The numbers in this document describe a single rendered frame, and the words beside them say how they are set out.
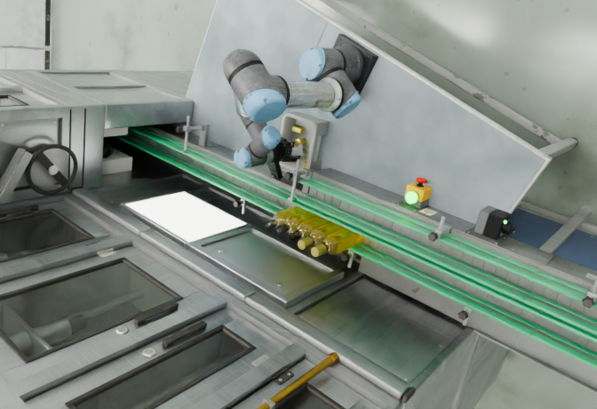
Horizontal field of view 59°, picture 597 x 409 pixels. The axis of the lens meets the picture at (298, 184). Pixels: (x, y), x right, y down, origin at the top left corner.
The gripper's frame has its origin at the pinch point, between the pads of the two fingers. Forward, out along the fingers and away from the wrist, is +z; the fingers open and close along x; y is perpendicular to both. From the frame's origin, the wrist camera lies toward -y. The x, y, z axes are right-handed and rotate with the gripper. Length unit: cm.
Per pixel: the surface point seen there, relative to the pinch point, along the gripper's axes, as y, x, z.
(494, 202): 8, -80, 6
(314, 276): -30, -37, -29
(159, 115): -2, 73, -15
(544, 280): -4, -105, -14
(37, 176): -24, 72, -73
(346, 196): -4.0, -34.4, -13.2
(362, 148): 9.9, -25.7, 5.6
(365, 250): -21, -46, -12
